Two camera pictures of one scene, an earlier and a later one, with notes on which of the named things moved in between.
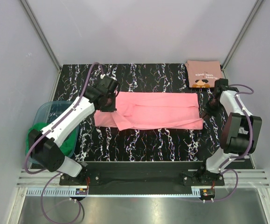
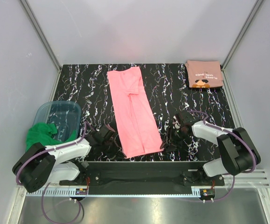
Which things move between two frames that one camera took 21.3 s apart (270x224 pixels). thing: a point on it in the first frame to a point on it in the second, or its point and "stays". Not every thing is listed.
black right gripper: [215, 112] to [173, 148]
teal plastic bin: [45, 112] stays
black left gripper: [112, 108] to [115, 146]
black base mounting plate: [146, 175] stays
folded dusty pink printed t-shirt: [203, 73] stays
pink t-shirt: [152, 110] to [136, 129]
